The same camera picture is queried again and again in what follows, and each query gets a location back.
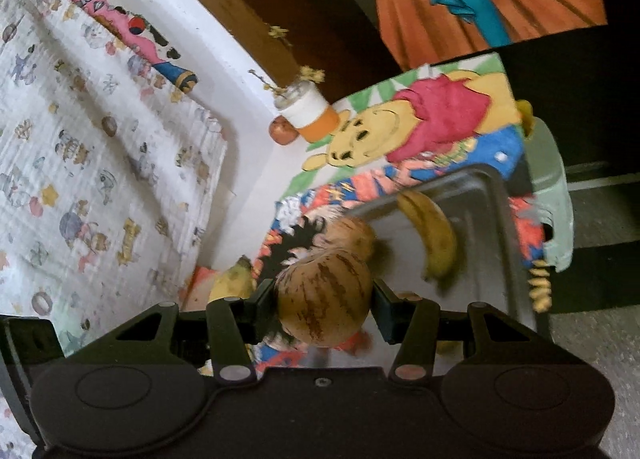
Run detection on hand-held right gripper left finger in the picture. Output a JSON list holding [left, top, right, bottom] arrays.
[[75, 280, 278, 386]]

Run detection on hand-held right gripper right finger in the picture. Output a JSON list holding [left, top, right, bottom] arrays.
[[372, 280, 566, 384]]

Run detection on striped pepino melon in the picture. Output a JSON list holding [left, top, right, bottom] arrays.
[[274, 249, 375, 347]]

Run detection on yellow banana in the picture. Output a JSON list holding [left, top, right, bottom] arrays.
[[396, 190, 458, 285], [207, 256, 258, 305]]

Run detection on metal tray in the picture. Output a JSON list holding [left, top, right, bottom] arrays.
[[345, 164, 543, 355]]

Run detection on anime printed cloth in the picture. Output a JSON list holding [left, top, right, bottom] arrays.
[[190, 124, 546, 370]]

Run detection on reddish apple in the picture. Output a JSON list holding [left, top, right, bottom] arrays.
[[269, 119, 300, 146]]

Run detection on cartoon bear drawing sheet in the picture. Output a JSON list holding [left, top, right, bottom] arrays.
[[301, 53, 518, 190]]

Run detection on white and orange jar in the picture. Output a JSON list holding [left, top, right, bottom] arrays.
[[274, 81, 338, 144]]

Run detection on white cartoon printed blanket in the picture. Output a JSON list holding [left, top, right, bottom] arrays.
[[0, 0, 236, 459]]

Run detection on pale green plastic stool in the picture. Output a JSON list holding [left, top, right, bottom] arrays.
[[520, 116, 576, 272]]

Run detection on dried yellow flower twig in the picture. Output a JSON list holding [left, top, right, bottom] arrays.
[[248, 25, 326, 100]]

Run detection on yellow coiled cord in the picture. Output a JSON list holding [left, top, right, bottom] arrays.
[[529, 260, 554, 313]]

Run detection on wall poster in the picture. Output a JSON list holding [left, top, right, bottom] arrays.
[[375, 0, 608, 72]]

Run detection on pink cartoon wall drawing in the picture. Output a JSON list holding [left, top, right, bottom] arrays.
[[67, 0, 201, 92]]

